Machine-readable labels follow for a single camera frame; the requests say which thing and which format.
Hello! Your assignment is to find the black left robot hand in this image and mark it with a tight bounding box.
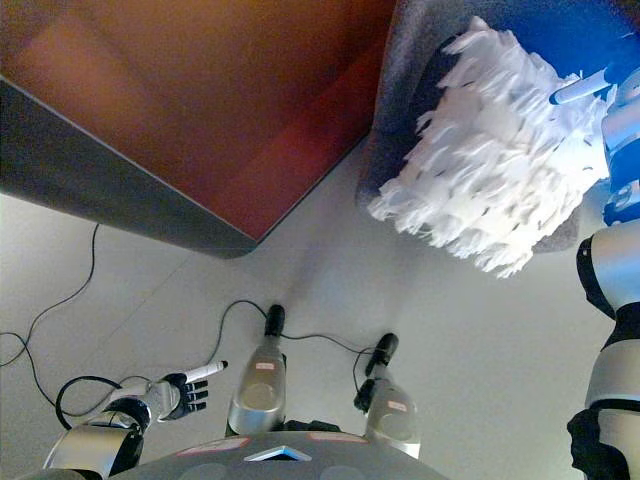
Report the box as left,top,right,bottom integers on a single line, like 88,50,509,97
158,359,230,422

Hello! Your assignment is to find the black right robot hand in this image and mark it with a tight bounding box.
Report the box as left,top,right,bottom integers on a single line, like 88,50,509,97
548,64,640,176

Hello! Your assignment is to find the white fringed duster mop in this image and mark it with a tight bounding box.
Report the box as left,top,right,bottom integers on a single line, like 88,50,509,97
367,15,614,280

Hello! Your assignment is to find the silver left robot leg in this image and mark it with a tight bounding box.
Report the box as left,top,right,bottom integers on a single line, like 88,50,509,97
225,303,289,437

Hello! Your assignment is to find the silver robot leg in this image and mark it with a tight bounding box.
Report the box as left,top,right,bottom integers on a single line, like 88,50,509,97
225,303,289,437
353,332,422,459

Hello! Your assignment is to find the grey robot torso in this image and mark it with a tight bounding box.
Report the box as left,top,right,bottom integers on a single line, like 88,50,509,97
29,432,451,480

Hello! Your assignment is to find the silver right robot leg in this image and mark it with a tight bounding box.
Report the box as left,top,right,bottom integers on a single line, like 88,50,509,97
353,332,422,459

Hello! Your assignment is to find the grey fabric armchair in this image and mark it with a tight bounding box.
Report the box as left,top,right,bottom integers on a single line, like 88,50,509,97
354,0,640,256

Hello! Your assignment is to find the brown wooden table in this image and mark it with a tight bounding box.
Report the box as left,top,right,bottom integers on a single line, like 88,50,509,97
0,0,401,260

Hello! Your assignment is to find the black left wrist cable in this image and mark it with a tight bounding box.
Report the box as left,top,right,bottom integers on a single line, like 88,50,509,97
55,375,151,431

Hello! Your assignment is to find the thin black floor cable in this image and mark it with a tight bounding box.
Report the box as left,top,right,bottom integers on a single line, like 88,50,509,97
0,223,101,407
207,299,386,396

